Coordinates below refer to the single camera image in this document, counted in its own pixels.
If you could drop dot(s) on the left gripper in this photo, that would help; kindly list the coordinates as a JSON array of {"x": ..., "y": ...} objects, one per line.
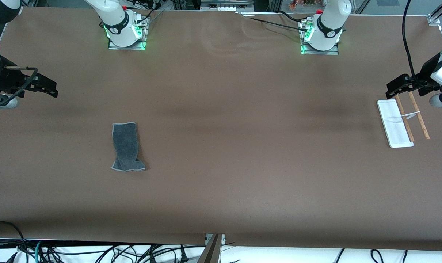
[{"x": 424, "y": 77}]

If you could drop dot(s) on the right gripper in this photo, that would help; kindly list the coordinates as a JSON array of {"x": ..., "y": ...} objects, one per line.
[{"x": 10, "y": 81}]

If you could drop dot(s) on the grey and red towel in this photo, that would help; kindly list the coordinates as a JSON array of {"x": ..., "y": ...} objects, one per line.
[{"x": 126, "y": 146}]

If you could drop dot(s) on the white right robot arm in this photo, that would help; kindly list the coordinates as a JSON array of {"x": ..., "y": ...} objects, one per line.
[{"x": 118, "y": 22}]

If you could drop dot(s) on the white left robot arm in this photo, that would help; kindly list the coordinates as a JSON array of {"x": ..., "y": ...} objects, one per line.
[{"x": 327, "y": 29}]

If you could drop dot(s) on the white rack crossbar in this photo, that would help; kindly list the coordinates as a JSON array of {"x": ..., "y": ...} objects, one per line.
[{"x": 411, "y": 115}]

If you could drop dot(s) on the white rack base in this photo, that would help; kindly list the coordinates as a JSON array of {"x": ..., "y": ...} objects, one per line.
[{"x": 394, "y": 126}]

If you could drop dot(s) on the grey power strip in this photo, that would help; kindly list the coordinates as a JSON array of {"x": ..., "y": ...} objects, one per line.
[{"x": 226, "y": 8}]

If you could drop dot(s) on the aluminium frame corner bracket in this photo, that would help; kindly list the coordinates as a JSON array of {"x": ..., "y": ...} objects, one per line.
[{"x": 434, "y": 19}]

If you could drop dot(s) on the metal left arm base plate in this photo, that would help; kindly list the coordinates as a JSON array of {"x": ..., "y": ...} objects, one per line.
[{"x": 319, "y": 52}]

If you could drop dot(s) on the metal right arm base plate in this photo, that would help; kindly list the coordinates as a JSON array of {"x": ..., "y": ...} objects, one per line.
[{"x": 126, "y": 46}]

